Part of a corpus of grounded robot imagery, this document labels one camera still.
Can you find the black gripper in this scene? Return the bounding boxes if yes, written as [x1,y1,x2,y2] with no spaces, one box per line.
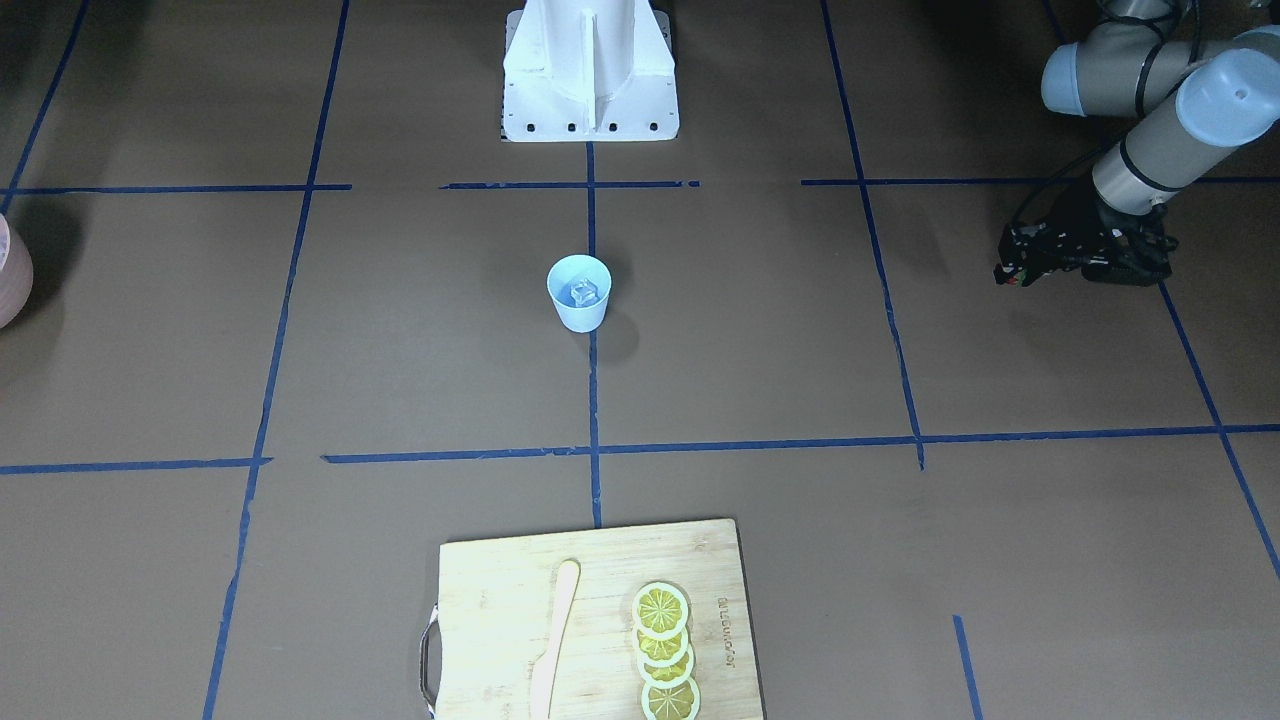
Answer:
[995,182,1151,287]

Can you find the clear ice cube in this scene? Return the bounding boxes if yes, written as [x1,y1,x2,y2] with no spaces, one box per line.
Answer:
[568,278,602,307]

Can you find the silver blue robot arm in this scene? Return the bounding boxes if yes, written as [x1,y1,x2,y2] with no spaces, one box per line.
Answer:
[993,1,1279,287]

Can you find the light blue plastic cup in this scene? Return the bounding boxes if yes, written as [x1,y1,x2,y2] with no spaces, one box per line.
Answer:
[547,254,613,334]

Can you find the lemon slice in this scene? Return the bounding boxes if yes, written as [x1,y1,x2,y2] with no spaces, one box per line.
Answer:
[631,582,690,641]
[640,678,701,720]
[636,647,696,689]
[631,628,690,667]

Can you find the wooden cutting board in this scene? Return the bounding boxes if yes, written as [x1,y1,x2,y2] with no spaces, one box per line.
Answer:
[420,519,765,719]

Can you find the yellow plastic knife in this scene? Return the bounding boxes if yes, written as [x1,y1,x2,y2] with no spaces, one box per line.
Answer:
[527,559,581,719]

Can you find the pink bowl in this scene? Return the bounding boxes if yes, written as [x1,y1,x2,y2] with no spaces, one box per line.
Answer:
[1,217,35,329]

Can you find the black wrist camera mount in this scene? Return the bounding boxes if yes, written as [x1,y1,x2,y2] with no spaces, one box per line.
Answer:
[1082,231,1179,287]

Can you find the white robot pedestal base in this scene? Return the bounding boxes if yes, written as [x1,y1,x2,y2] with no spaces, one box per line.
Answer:
[500,1,680,143]

